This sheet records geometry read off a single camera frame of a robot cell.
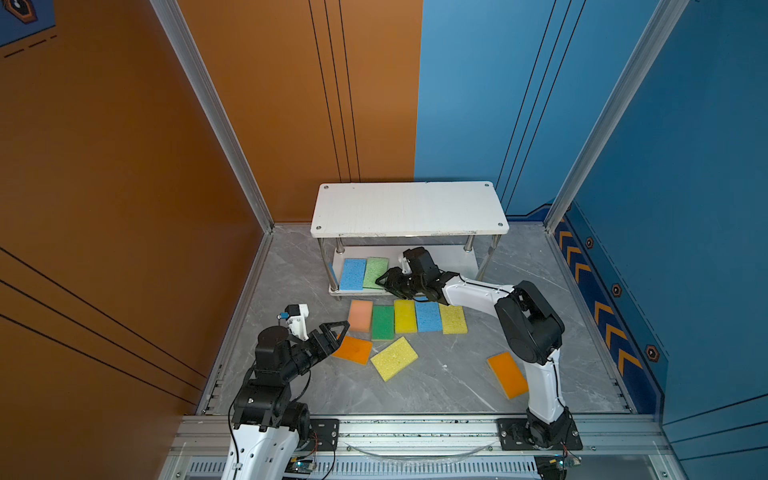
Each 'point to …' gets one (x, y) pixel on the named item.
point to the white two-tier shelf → (460, 221)
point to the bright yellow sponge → (405, 316)
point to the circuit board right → (553, 467)
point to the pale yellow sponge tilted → (391, 360)
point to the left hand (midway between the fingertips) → (343, 327)
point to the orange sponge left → (356, 350)
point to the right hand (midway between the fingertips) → (376, 285)
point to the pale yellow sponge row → (453, 319)
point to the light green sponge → (375, 267)
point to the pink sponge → (360, 315)
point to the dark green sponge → (383, 326)
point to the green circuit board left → (299, 466)
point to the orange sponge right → (508, 375)
